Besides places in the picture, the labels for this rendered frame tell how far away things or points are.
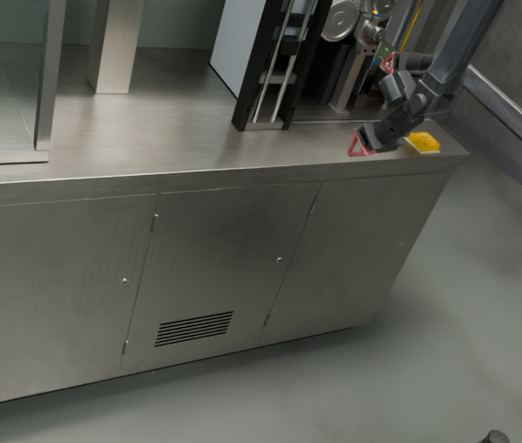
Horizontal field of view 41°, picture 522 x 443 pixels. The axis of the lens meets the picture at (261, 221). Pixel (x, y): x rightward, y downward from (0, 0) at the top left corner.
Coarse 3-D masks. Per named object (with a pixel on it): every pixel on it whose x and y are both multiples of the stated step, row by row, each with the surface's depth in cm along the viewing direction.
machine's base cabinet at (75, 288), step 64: (64, 192) 159; (128, 192) 168; (192, 192) 177; (256, 192) 188; (320, 192) 200; (384, 192) 214; (0, 256) 162; (64, 256) 171; (128, 256) 182; (192, 256) 193; (256, 256) 206; (320, 256) 221; (384, 256) 238; (0, 320) 176; (64, 320) 186; (128, 320) 199; (192, 320) 212; (256, 320) 228; (320, 320) 247; (0, 384) 192; (64, 384) 205
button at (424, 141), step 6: (408, 138) 213; (414, 138) 210; (420, 138) 210; (426, 138) 212; (432, 138) 213; (414, 144) 210; (420, 144) 208; (426, 144) 208; (432, 144) 210; (438, 144) 211; (420, 150) 209; (426, 150) 210; (432, 150) 211
